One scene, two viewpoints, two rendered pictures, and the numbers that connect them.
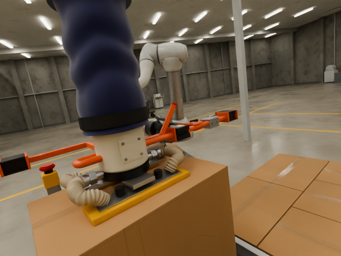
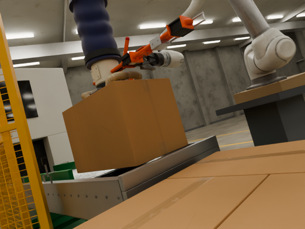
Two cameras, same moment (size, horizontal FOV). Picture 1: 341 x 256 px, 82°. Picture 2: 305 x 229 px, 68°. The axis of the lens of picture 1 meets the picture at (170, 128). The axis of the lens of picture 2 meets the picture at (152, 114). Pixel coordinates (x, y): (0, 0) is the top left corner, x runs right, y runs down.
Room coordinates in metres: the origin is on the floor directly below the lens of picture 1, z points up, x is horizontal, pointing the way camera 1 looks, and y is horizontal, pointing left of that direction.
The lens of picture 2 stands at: (0.68, -1.22, 0.75)
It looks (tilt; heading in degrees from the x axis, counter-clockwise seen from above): 4 degrees up; 83
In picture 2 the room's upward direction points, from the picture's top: 16 degrees counter-clockwise
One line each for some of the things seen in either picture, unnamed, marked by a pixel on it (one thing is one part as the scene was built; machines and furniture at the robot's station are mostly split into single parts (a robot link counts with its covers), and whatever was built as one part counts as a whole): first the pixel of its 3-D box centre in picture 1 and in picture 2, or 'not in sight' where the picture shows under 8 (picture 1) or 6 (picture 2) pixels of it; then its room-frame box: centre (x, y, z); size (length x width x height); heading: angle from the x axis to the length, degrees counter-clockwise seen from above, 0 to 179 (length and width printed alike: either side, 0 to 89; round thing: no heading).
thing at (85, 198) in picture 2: not in sight; (38, 195); (-0.08, 0.61, 0.50); 2.31 x 0.05 x 0.19; 127
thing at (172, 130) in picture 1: (176, 131); (131, 59); (0.81, -0.02, 1.13); 0.10 x 0.08 x 0.06; 37
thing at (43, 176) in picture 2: not in sight; (30, 181); (-0.25, 0.93, 0.60); 1.60 x 0.11 x 0.09; 127
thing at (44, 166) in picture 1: (47, 168); not in sight; (0.94, 0.64, 1.02); 0.07 x 0.07 x 0.04
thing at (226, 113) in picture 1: (227, 116); (179, 27); (1.01, -0.30, 1.13); 0.08 x 0.07 x 0.05; 127
